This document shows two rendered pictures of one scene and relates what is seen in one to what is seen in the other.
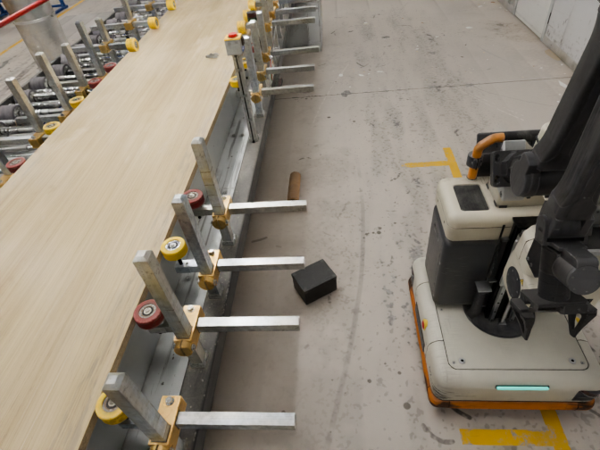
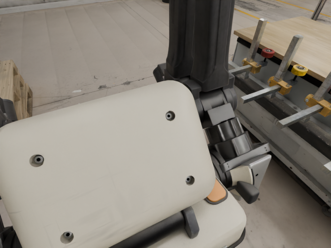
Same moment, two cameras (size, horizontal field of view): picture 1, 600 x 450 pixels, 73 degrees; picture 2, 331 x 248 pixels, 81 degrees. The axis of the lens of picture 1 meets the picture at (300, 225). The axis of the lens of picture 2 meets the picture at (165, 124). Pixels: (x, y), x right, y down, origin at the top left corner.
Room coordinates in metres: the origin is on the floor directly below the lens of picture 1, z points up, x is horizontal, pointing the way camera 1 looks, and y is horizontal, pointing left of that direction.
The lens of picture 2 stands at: (0.86, -0.78, 1.51)
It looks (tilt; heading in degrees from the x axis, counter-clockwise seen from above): 46 degrees down; 145
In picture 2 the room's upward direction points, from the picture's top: straight up
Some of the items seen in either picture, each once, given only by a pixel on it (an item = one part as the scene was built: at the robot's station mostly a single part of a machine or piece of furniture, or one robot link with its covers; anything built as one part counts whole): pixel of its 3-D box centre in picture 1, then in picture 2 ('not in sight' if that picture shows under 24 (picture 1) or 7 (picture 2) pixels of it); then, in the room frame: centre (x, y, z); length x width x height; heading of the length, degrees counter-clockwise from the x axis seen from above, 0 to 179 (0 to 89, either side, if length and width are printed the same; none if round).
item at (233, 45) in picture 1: (234, 45); not in sight; (1.87, 0.17, 1.18); 0.07 x 0.07 x 0.08; 82
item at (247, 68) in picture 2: not in sight; (242, 70); (0.17, 0.33, 0.81); 0.43 x 0.03 x 0.04; 82
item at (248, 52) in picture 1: (254, 82); not in sight; (2.13, 0.13, 0.90); 0.04 x 0.04 x 0.48; 82
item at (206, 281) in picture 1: (210, 270); not in sight; (0.91, 0.32, 0.80); 0.14 x 0.06 x 0.05; 172
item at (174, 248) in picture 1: (178, 255); not in sight; (0.94, 0.41, 0.85); 0.08 x 0.08 x 0.11
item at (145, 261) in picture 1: (175, 315); (326, 85); (0.64, 0.36, 0.94); 0.04 x 0.04 x 0.48; 82
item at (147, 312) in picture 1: (154, 320); not in sight; (0.70, 0.45, 0.85); 0.08 x 0.08 x 0.11
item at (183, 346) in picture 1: (188, 329); (318, 104); (0.66, 0.35, 0.83); 0.14 x 0.06 x 0.05; 172
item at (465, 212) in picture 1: (508, 243); not in sight; (1.02, -0.80, 0.59); 0.55 x 0.34 x 0.83; 81
